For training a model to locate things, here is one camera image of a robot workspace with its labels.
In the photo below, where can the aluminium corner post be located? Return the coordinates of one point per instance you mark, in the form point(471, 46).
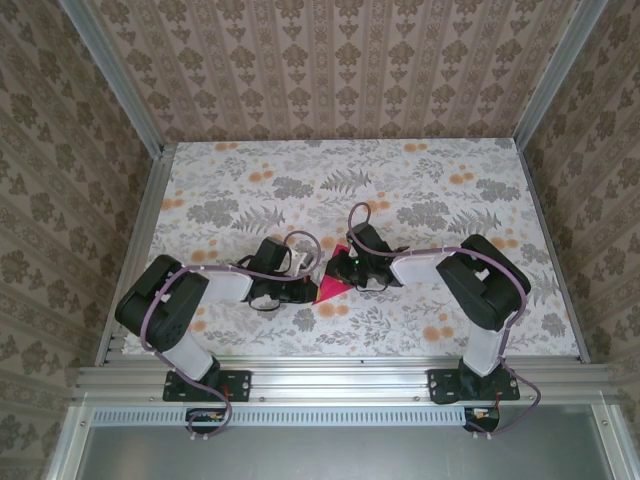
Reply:
point(549, 70)
point(116, 75)

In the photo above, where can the magenta cloth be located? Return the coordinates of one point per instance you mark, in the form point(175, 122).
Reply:
point(330, 290)

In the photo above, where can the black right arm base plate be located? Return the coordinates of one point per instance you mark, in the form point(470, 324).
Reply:
point(440, 387)

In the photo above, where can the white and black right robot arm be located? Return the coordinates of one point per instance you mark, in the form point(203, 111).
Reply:
point(420, 267)

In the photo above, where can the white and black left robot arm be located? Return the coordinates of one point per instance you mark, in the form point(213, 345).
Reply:
point(225, 287)

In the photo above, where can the aluminium side rail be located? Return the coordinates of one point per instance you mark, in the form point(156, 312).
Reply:
point(554, 250)
point(135, 240)

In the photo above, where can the floral table cover sheet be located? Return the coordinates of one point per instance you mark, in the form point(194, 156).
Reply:
point(300, 165)

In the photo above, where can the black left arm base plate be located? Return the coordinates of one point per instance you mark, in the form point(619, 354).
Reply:
point(240, 385)

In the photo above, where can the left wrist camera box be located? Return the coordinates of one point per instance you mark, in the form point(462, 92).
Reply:
point(297, 262)

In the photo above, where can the grey metal panel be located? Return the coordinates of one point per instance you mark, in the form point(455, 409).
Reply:
point(350, 455)

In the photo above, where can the aluminium frame cross rail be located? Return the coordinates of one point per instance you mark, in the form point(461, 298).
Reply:
point(340, 382)

